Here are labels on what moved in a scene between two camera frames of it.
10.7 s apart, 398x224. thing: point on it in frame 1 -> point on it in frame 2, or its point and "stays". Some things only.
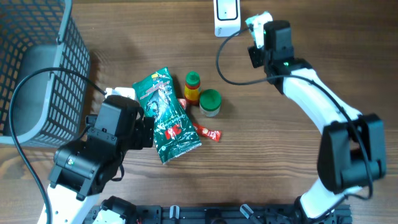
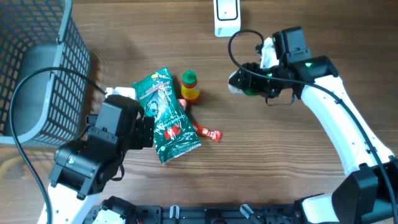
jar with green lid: x=210 y=101 -> x=248 y=92
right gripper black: x=254 y=56 -> x=248 y=80
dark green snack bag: x=175 y=132 stays
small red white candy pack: x=183 y=102 stays
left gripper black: x=143 y=134 stays
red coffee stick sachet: x=214 y=135 stays
